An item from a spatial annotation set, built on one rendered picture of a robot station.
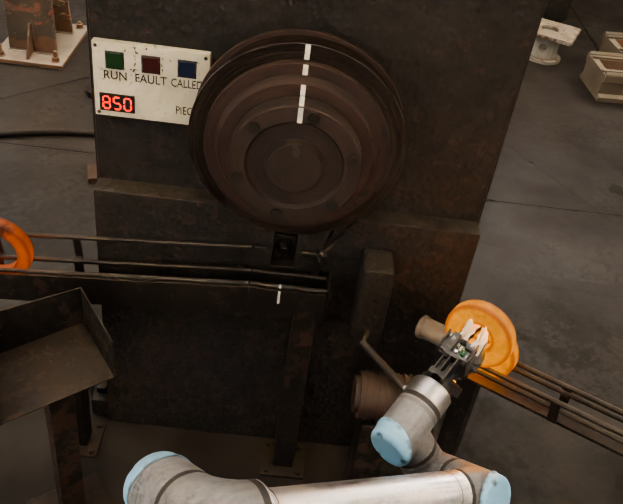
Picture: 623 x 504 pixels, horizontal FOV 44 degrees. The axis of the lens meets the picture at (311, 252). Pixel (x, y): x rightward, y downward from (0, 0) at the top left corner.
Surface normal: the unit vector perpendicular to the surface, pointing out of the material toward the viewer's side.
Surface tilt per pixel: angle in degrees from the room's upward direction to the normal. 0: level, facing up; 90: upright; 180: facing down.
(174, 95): 90
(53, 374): 5
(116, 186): 0
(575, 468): 0
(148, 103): 90
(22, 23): 90
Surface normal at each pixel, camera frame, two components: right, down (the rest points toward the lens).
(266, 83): -0.33, -0.40
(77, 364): 0.04, -0.76
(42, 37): -0.05, 0.61
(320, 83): 0.23, -0.40
